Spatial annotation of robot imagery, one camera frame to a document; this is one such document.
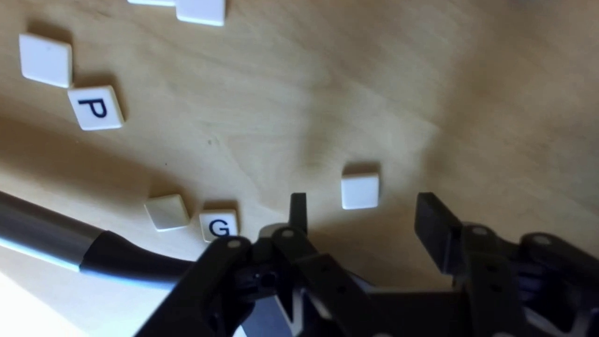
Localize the white letter tile P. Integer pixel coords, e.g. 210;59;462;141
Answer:
67;85;124;130

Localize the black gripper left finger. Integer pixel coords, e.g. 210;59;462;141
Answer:
288;192;307;229

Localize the white letter tile G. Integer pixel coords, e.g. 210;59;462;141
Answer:
198;209;240;241

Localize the black spatula with metal handle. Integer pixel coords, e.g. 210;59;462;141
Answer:
0;192;191;282

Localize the white blank tile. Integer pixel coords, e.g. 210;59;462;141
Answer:
146;194;189;231
19;33;73;87

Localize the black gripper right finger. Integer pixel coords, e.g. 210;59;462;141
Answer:
414;192;462;274

